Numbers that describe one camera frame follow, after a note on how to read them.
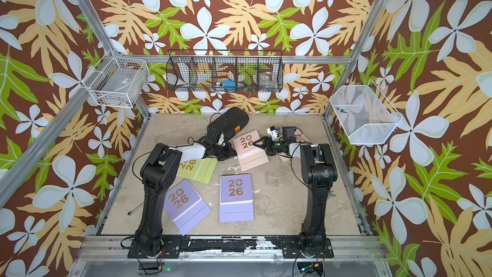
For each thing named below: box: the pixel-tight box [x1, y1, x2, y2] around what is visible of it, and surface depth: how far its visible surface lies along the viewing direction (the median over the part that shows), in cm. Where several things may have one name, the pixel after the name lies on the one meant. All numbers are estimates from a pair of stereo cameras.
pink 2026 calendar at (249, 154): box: [232, 129, 270, 173], surface depth 100 cm
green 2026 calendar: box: [176, 157, 219, 185], surface depth 97 cm
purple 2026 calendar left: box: [163, 178, 213, 236], surface depth 85 cm
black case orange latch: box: [204, 107, 250, 143], surface depth 112 cm
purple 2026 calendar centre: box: [219, 173, 255, 224], surface depth 86 cm
